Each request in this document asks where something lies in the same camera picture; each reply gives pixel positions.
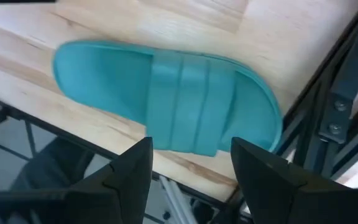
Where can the green rubber slide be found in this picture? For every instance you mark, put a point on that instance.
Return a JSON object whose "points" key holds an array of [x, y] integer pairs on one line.
{"points": [[182, 102]]}

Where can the black aluminium table frame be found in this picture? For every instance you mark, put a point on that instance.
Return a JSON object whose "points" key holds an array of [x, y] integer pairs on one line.
{"points": [[353, 68]]}

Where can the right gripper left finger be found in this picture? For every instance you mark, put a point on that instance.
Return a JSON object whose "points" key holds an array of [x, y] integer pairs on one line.
{"points": [[129, 186]]}

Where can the silver aluminium bar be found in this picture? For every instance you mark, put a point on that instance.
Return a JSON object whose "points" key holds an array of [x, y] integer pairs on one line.
{"points": [[177, 202]]}

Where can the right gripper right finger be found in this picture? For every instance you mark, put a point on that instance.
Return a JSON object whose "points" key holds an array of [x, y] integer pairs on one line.
{"points": [[266, 193]]}

